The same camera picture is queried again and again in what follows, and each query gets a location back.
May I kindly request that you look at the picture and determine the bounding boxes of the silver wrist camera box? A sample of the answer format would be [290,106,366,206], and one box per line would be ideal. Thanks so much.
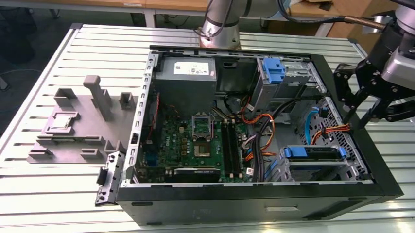
[381,52,415,83]

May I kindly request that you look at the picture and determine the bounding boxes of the black graphics card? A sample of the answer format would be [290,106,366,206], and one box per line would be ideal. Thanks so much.
[163,166,225,184]

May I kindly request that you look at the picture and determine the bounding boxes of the metal socket cover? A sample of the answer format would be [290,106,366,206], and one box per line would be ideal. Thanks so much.
[190,113,217,141]

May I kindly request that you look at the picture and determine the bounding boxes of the grey metal drive cage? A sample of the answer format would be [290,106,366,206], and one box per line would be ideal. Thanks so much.
[253,56,328,116]

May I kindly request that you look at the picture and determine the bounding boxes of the brown wooden cabinet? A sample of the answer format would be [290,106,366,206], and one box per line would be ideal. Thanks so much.
[328,0,398,57]

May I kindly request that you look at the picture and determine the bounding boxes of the black cable bundle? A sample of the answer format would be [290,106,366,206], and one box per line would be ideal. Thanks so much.
[253,96,328,182]

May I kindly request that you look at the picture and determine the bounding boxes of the blue data wire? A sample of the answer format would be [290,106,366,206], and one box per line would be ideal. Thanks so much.
[304,106,324,147]

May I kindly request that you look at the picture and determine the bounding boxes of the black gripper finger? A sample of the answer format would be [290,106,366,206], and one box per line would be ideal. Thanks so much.
[333,63,372,122]
[358,84,415,129]

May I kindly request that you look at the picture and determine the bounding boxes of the silver CPU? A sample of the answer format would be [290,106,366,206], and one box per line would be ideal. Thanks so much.
[50,113,78,130]

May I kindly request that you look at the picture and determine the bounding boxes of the metal disk bay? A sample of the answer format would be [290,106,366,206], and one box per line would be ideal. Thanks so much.
[279,145,361,182]

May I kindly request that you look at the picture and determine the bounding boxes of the red yellow power wire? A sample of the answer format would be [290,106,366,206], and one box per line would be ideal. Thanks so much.
[313,122,354,144]

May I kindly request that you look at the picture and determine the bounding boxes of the grey power supply unit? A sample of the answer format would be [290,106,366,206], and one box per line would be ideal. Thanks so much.
[151,57,218,117]

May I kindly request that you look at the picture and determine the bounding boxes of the wooden desk white legs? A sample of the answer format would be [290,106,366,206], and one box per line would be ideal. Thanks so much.
[0,0,209,28]
[285,0,344,37]

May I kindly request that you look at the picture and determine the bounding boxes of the orange wire bundle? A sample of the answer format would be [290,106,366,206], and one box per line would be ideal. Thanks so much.
[242,113,277,163]

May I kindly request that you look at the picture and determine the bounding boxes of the hard disk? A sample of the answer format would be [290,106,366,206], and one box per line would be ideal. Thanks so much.
[283,144,348,163]

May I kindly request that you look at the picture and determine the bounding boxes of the grey card retention bracket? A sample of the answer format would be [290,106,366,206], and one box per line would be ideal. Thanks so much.
[94,150,127,207]

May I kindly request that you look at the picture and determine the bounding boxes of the grey parts rack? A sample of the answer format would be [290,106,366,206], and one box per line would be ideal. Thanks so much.
[27,74,141,166]

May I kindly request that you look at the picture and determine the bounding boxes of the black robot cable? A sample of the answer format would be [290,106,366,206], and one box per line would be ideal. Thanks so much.
[277,0,389,31]

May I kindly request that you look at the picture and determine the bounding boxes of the blue drive latch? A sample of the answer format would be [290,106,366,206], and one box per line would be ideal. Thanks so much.
[263,57,287,85]

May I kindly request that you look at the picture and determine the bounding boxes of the green RAM stick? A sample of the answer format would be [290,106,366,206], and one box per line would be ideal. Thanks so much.
[51,137,102,143]

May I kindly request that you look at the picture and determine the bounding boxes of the CPU socket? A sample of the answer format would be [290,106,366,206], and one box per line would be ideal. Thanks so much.
[193,140,217,160]

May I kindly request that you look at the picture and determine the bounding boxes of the black PC case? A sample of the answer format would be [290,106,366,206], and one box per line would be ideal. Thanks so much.
[115,43,406,226]

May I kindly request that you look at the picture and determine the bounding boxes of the black RAM slot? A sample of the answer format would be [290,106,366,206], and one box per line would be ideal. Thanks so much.
[230,118,246,179]
[221,118,235,179]

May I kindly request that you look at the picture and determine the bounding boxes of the green motherboard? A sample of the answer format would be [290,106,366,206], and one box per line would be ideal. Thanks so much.
[135,106,258,183]

